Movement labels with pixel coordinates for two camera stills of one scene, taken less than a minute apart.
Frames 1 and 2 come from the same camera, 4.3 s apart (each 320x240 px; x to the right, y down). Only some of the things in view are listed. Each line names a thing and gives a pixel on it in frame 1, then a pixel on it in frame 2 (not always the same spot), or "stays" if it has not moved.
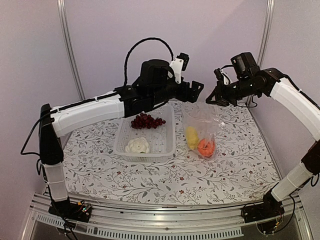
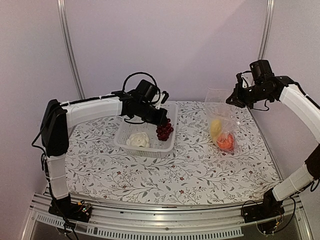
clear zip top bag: [201, 122] to [223, 122]
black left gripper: [185, 96] to [159, 121]
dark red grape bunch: [144, 121] to [163, 130]
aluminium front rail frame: [185, 221] stays
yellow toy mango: [192, 136] to [215, 129]
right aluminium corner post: [270, 10] stays
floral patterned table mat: [244, 172] stays
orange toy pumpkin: [206, 147] to [226, 143]
